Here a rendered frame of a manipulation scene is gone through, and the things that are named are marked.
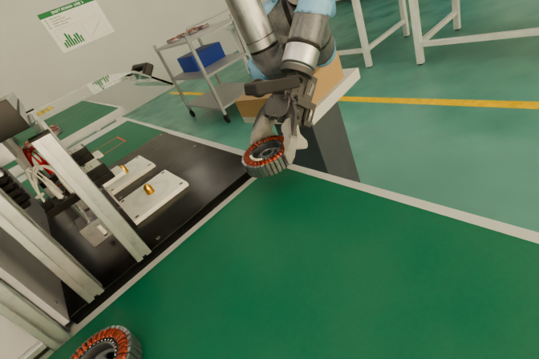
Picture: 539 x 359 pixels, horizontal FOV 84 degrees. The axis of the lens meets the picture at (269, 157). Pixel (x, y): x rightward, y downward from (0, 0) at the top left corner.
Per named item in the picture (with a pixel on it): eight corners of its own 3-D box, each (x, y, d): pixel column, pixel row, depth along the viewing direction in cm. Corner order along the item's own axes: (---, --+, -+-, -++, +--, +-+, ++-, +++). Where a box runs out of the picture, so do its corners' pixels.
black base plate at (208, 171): (166, 135, 122) (163, 131, 121) (262, 167, 74) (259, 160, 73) (49, 211, 102) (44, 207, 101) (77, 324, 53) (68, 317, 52)
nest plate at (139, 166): (141, 157, 106) (139, 155, 105) (156, 166, 94) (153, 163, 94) (101, 183, 99) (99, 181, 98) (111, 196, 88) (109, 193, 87)
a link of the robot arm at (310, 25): (337, 12, 68) (330, -11, 60) (324, 59, 68) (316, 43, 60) (304, 10, 70) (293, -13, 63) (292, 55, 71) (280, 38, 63)
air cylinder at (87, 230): (107, 221, 76) (94, 206, 73) (115, 232, 70) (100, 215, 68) (88, 235, 74) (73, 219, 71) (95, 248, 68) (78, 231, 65)
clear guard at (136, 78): (139, 85, 83) (127, 65, 81) (174, 84, 65) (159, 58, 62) (15, 152, 69) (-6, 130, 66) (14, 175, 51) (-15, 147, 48)
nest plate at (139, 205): (167, 172, 87) (164, 169, 87) (189, 185, 76) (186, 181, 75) (119, 206, 81) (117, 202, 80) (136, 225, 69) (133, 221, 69)
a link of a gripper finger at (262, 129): (265, 157, 72) (287, 127, 68) (245, 152, 68) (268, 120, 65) (260, 148, 74) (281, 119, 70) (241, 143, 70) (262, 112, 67)
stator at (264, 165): (272, 143, 72) (266, 131, 70) (306, 151, 63) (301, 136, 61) (238, 172, 67) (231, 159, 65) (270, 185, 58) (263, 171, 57)
